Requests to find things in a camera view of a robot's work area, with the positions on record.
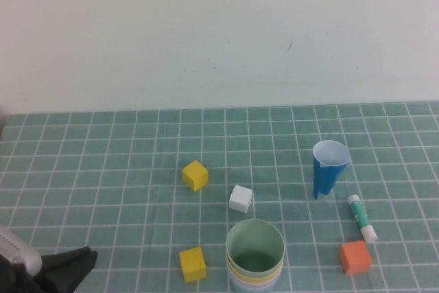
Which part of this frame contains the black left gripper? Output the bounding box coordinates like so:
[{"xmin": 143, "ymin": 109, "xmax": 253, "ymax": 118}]
[{"xmin": 0, "ymin": 245, "xmax": 99, "ymax": 293}]

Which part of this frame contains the yellow plastic cup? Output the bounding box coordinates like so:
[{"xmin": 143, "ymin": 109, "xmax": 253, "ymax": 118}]
[{"xmin": 225, "ymin": 255, "xmax": 285, "ymax": 281}]

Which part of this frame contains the pink plastic cup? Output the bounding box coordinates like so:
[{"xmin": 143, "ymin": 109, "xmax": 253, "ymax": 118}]
[{"xmin": 227, "ymin": 267, "xmax": 283, "ymax": 289}]

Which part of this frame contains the pale green plastic cup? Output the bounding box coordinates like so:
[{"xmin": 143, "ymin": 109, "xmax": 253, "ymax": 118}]
[{"xmin": 225, "ymin": 218, "xmax": 286, "ymax": 272}]

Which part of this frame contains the green checkered tablecloth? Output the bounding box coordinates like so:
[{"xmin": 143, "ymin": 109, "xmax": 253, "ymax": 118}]
[{"xmin": 0, "ymin": 100, "xmax": 439, "ymax": 293}]

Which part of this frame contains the yellow foam cube with crack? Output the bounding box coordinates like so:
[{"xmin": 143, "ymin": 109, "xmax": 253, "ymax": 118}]
[{"xmin": 178, "ymin": 246, "xmax": 208, "ymax": 283}]

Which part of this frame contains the white foam cube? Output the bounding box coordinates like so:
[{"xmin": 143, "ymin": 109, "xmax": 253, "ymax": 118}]
[{"xmin": 228, "ymin": 184, "xmax": 254, "ymax": 213}]

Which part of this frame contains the light blue plastic cup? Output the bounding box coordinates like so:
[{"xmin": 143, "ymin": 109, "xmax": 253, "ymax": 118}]
[{"xmin": 228, "ymin": 274, "xmax": 282, "ymax": 293}]

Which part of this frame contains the blue paper cone cup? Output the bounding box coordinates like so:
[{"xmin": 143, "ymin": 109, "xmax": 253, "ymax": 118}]
[{"xmin": 311, "ymin": 139, "xmax": 351, "ymax": 201}]

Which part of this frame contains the orange foam cube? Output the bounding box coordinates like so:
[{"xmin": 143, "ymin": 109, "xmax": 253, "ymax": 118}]
[{"xmin": 337, "ymin": 240, "xmax": 373, "ymax": 276}]

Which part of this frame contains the green white glue stick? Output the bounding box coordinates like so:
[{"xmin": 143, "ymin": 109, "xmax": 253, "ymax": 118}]
[{"xmin": 346, "ymin": 194, "xmax": 379, "ymax": 244}]

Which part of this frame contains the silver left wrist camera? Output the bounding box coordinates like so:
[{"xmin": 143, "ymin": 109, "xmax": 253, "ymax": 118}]
[{"xmin": 0, "ymin": 225, "xmax": 43, "ymax": 276}]

